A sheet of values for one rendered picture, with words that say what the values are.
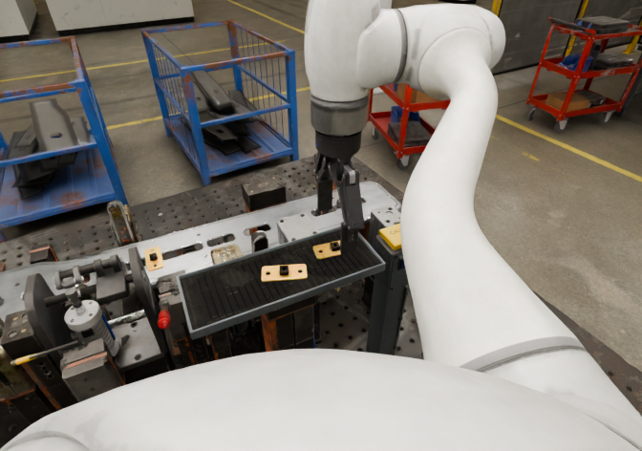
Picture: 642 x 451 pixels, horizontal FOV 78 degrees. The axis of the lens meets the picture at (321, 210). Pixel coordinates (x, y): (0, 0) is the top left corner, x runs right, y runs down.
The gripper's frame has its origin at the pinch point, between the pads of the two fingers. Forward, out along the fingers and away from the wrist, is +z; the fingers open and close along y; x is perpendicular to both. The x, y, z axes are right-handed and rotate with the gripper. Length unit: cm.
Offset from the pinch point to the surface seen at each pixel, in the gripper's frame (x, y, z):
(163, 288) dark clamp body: 34.7, 8.0, 14.4
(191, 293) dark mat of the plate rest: 28.2, -3.4, 6.2
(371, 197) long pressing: -24.6, 35.5, 22.1
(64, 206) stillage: 116, 193, 104
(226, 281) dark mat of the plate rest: 21.9, -2.3, 6.2
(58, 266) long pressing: 61, 31, 22
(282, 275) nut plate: 11.9, -4.3, 5.9
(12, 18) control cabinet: 284, 768, 86
